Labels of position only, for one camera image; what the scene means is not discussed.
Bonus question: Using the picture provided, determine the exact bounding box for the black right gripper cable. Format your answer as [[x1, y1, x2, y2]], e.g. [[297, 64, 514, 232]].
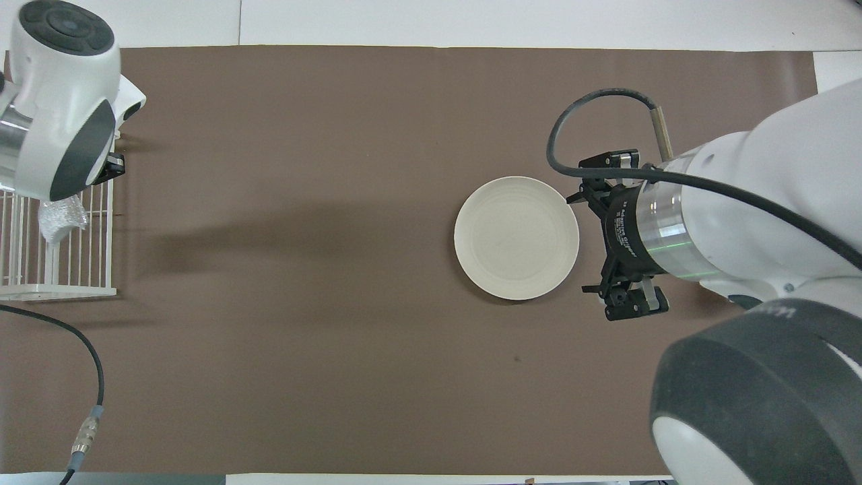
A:
[[547, 90, 862, 270]]

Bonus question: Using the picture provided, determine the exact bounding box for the brown paper table mat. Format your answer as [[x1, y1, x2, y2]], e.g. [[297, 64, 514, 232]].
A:
[[0, 46, 819, 476]]

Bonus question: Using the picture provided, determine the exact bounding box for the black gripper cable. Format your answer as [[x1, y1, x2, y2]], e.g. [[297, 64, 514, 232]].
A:
[[547, 90, 862, 270], [0, 304, 105, 485]]

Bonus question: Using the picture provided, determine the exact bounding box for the cream round plate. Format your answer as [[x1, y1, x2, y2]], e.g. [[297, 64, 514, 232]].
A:
[[454, 176, 580, 301]]

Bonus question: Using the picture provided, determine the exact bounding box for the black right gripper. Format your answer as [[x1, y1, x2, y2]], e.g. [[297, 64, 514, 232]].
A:
[[568, 150, 669, 321]]

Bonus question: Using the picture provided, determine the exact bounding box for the silver foil bag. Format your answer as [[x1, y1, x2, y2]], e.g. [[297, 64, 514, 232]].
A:
[[38, 199, 90, 243]]

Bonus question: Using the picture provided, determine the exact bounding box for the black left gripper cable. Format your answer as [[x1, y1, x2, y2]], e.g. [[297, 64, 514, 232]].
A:
[[0, 304, 105, 485]]

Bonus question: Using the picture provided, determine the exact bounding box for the white wire dish rack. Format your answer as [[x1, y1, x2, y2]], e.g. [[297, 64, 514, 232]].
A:
[[0, 179, 117, 302]]

